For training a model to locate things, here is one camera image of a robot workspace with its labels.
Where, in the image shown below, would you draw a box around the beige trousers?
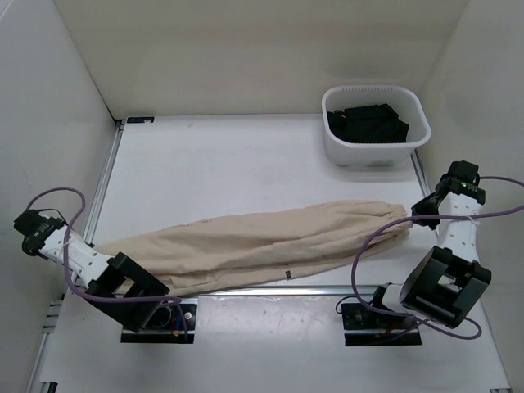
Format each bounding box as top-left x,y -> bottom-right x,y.
95,200 -> 412,296

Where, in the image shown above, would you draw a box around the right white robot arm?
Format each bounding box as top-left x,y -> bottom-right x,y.
368,160 -> 491,328

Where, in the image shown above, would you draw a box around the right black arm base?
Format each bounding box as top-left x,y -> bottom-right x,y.
337,303 -> 422,347

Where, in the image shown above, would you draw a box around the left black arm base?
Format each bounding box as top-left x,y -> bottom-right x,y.
120,298 -> 198,345

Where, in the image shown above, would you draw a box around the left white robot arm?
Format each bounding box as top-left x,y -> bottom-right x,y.
14,210 -> 169,300

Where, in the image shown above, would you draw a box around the folded black trousers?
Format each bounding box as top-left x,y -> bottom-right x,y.
327,103 -> 409,144

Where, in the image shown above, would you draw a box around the white plastic basket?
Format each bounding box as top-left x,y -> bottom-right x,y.
322,85 -> 431,166

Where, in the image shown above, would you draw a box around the white front cover board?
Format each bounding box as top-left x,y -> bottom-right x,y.
40,296 -> 509,392

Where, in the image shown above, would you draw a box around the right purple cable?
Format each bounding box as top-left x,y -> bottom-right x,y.
351,175 -> 524,341

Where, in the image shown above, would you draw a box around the purple cable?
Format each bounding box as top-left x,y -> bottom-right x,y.
28,187 -> 189,343
351,175 -> 524,341

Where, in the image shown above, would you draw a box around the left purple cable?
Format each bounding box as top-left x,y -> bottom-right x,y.
28,187 -> 189,343

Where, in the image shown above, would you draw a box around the aluminium table frame rail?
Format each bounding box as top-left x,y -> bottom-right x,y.
30,115 -> 422,392

